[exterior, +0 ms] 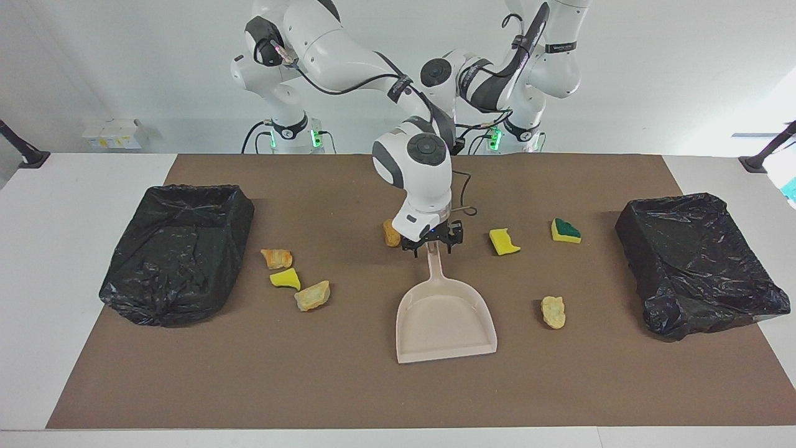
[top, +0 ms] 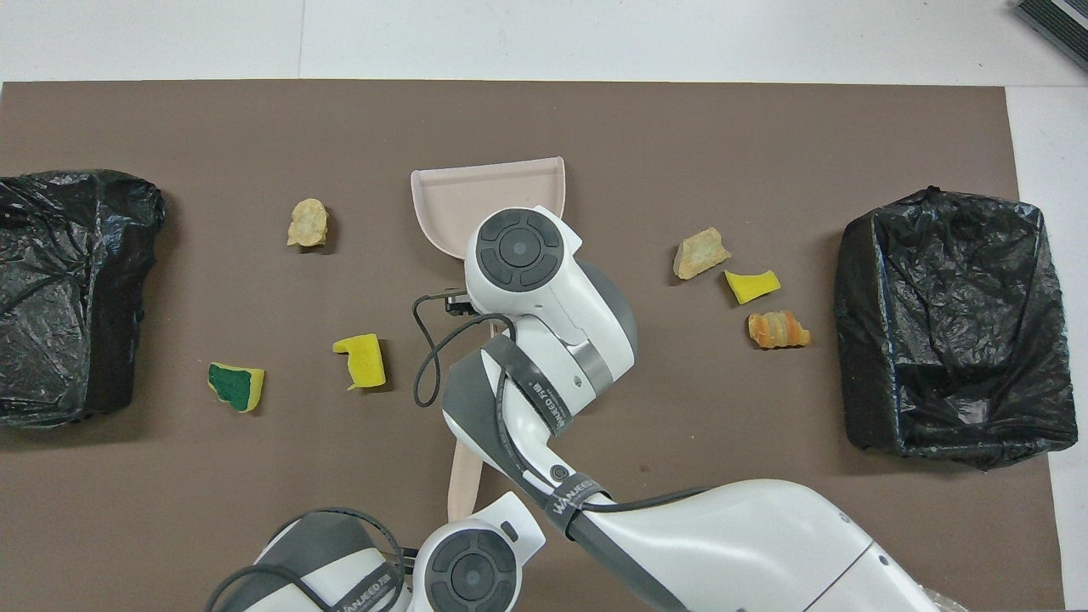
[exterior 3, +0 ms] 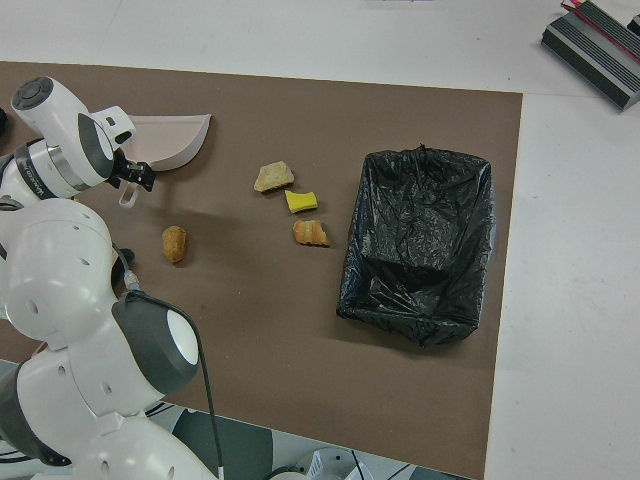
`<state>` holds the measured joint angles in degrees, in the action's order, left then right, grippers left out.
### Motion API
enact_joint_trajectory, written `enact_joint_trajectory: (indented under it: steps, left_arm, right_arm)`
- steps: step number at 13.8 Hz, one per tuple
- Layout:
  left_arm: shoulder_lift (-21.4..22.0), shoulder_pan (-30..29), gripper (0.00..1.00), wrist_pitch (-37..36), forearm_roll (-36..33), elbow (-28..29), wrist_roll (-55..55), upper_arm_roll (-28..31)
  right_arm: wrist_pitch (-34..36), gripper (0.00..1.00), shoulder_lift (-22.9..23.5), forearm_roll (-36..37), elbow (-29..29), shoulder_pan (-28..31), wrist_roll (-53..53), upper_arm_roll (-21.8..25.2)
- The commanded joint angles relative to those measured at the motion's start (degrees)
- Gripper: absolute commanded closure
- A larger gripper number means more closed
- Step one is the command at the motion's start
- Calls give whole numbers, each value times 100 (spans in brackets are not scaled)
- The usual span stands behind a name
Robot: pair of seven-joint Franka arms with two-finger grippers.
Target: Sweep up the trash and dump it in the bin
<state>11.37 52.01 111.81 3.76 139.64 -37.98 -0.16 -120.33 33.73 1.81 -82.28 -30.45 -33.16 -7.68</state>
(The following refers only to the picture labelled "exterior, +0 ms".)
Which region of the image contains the beige plastic dustpan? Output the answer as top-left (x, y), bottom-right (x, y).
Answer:
top-left (396, 240), bottom-right (498, 365)

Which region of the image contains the green and yellow sponge piece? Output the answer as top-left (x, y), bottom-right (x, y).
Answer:
top-left (550, 217), bottom-right (583, 245)

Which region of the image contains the greenish tan foam chunk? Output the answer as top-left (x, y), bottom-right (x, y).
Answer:
top-left (294, 280), bottom-right (331, 312)

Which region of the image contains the small yellow sponge piece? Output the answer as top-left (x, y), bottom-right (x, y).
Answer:
top-left (269, 268), bottom-right (302, 292)

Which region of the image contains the orange striped foam chunk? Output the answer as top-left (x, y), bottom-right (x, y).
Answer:
top-left (260, 248), bottom-right (294, 270)

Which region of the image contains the black bag lined bin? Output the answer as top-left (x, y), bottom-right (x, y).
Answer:
top-left (614, 193), bottom-right (792, 342)
top-left (99, 184), bottom-right (256, 328)

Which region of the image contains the brown table mat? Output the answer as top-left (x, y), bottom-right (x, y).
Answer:
top-left (47, 154), bottom-right (796, 430)

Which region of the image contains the white cardboard box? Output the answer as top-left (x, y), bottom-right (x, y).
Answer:
top-left (103, 118), bottom-right (150, 149)

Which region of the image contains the black clamp stand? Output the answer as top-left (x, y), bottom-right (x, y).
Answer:
top-left (739, 121), bottom-right (796, 173)
top-left (0, 119), bottom-right (50, 169)

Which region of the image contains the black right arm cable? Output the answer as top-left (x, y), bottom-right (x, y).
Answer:
top-left (269, 37), bottom-right (479, 218)

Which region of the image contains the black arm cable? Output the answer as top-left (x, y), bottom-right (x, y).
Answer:
top-left (269, 37), bottom-right (479, 218)
top-left (457, 3), bottom-right (551, 134)

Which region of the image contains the black base cable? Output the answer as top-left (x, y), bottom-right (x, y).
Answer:
top-left (241, 120), bottom-right (272, 154)

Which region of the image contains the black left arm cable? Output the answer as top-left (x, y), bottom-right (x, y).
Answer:
top-left (457, 3), bottom-right (551, 134)

